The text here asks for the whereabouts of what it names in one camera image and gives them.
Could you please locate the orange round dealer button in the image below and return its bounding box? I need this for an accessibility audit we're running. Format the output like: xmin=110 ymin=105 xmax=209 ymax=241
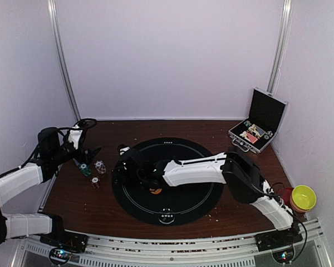
xmin=149 ymin=189 xmax=162 ymax=195

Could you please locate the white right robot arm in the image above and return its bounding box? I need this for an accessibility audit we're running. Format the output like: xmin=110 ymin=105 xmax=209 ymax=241
xmin=112 ymin=146 xmax=297 ymax=246

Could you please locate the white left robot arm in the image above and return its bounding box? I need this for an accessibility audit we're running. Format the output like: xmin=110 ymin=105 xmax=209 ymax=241
xmin=0 ymin=118 xmax=101 ymax=247

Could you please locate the green 50 poker chip stack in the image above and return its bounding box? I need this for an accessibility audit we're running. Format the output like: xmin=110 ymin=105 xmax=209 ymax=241
xmin=79 ymin=164 xmax=91 ymax=177

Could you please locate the red poker chip stack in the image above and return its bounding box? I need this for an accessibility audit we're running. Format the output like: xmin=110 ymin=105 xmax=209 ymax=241
xmin=91 ymin=177 xmax=100 ymax=189

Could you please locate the black round poker mat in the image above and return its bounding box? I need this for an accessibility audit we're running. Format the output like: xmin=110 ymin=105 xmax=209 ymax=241
xmin=112 ymin=137 xmax=224 ymax=226

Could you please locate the red card deck in case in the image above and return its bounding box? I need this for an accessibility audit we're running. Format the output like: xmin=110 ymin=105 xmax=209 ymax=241
xmin=243 ymin=131 xmax=258 ymax=144

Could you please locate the aluminium poker chip case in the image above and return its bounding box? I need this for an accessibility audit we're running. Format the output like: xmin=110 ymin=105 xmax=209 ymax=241
xmin=228 ymin=87 xmax=288 ymax=154

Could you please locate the red patterned bowl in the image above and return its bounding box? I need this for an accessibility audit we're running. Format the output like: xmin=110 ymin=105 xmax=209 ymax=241
xmin=278 ymin=187 xmax=306 ymax=214

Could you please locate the yellow-green plastic bowl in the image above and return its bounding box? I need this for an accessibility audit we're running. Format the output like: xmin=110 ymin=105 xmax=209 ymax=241
xmin=291 ymin=185 xmax=317 ymax=210

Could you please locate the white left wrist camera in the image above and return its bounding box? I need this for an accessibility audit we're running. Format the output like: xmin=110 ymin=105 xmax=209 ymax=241
xmin=67 ymin=129 xmax=82 ymax=150

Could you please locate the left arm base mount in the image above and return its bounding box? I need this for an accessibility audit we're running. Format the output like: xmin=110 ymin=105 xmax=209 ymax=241
xmin=40 ymin=231 xmax=89 ymax=253

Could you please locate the aluminium front rail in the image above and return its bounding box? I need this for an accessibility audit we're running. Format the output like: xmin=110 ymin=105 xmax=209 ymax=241
xmin=11 ymin=218 xmax=332 ymax=267

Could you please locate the aluminium left corner post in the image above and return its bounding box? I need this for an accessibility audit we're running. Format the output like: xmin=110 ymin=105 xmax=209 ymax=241
xmin=47 ymin=0 xmax=81 ymax=121

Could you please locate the aluminium corner post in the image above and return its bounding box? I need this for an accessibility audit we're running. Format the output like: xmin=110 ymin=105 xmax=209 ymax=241
xmin=47 ymin=0 xmax=81 ymax=121
xmin=267 ymin=0 xmax=293 ymax=95

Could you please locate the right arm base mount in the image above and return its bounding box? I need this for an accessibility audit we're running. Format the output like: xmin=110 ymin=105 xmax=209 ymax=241
xmin=254 ymin=229 xmax=303 ymax=251

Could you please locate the aluminium right corner post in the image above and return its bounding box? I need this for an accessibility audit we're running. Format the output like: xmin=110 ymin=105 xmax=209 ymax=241
xmin=267 ymin=0 xmax=293 ymax=95

